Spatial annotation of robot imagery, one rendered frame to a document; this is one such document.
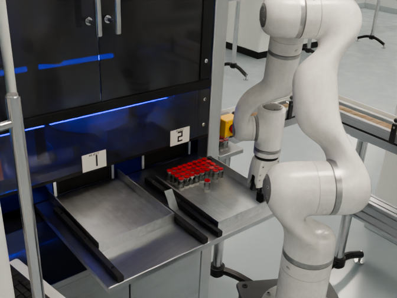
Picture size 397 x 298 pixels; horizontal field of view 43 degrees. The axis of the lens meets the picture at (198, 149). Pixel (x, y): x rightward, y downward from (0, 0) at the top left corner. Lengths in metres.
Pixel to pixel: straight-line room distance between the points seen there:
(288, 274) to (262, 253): 1.71
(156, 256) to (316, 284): 0.47
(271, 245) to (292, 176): 1.95
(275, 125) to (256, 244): 1.58
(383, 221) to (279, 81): 1.24
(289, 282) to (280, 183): 0.27
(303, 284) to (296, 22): 0.59
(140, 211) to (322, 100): 0.76
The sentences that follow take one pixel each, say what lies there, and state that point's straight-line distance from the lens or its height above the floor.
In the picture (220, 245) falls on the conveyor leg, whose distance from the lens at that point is 2.49.
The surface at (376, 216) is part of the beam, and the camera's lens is 2.49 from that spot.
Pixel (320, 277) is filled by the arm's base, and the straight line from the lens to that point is 1.21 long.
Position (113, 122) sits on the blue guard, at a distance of 1.62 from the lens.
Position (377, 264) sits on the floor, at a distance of 3.04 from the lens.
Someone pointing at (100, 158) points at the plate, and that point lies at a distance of 1.64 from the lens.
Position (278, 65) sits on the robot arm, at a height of 1.39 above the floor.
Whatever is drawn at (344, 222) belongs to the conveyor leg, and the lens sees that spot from 2.64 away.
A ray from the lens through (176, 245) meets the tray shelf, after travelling 1.48.
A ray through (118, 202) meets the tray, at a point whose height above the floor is 0.88.
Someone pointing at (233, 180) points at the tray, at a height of 0.88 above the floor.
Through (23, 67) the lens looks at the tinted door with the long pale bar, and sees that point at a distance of 1.45.
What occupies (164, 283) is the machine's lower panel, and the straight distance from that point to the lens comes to 2.13.
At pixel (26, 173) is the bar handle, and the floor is 1.33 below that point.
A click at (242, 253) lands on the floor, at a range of 2.91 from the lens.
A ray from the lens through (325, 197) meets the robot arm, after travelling 1.08.
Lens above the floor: 1.78
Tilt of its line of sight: 26 degrees down
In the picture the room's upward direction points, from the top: 3 degrees clockwise
